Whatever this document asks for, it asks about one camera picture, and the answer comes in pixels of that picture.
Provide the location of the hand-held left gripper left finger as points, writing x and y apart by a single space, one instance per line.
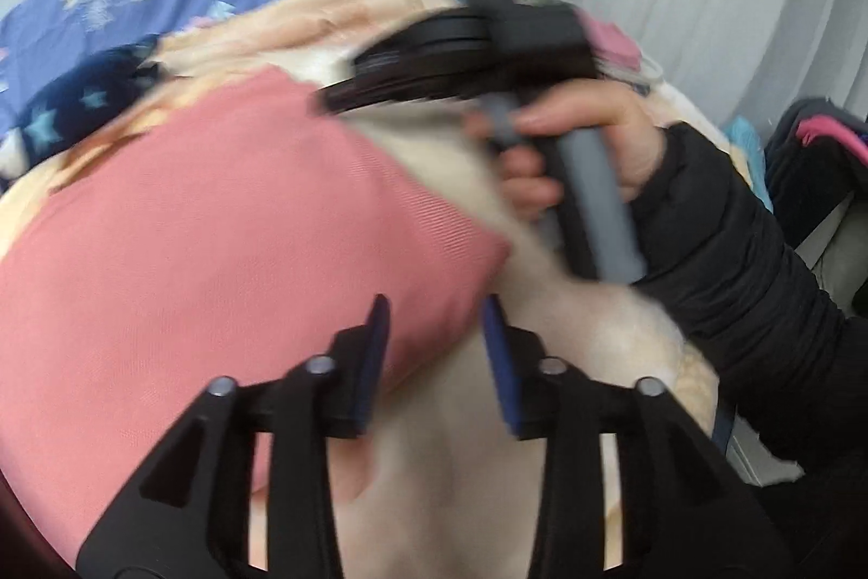
373 362

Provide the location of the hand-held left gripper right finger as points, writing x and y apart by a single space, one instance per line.
502 369

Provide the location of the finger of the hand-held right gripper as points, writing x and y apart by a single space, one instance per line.
420 57

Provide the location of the pink sweater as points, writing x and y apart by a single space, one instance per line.
237 253

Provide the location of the person's right hand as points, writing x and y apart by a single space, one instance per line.
630 145

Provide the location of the folded light pink garment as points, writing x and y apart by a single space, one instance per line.
614 43

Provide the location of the folded grey garment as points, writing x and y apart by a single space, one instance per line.
644 75

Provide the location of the cream plush blanket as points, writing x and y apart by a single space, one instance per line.
441 484

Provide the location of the light blue quilt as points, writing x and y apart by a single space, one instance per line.
742 138

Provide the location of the dark grey garment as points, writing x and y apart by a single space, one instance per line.
786 179

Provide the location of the bright pink garment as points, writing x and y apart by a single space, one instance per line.
834 135

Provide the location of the navy star fleece blanket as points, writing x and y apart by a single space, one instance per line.
74 97

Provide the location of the grey chair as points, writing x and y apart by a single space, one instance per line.
841 253

